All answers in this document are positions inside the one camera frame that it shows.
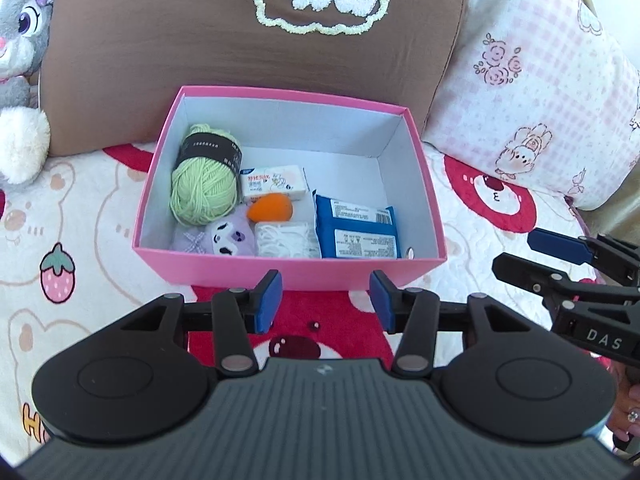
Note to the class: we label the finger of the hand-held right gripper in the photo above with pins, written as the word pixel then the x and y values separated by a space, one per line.
pixel 525 272
pixel 555 244

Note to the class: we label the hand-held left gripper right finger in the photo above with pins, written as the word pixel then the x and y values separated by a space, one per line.
pixel 382 302

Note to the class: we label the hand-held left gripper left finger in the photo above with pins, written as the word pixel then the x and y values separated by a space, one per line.
pixel 268 301

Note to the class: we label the pink cardboard box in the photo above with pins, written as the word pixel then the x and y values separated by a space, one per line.
pixel 310 274

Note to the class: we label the clear box of white bands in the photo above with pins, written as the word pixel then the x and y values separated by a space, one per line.
pixel 285 240

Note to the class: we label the blue packet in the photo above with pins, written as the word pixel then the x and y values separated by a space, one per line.
pixel 357 230

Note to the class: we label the purple plush toy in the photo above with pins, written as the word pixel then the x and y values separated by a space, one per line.
pixel 225 237

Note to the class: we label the orange makeup sponge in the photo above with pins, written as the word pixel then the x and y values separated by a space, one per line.
pixel 272 207

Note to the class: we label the white tissue pack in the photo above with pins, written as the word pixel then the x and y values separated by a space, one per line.
pixel 275 182

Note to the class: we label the green yarn ball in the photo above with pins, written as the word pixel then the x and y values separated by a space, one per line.
pixel 202 185

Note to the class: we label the person's right hand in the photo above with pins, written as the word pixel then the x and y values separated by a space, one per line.
pixel 627 410

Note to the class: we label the pink checked pillow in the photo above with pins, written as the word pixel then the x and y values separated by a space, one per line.
pixel 540 60

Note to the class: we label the printed bear blanket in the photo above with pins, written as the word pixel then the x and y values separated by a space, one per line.
pixel 85 210

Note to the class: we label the brown pillow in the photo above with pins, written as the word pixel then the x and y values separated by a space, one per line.
pixel 150 50

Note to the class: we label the grey bunny plush toy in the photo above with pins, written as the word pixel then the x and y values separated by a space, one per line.
pixel 22 35

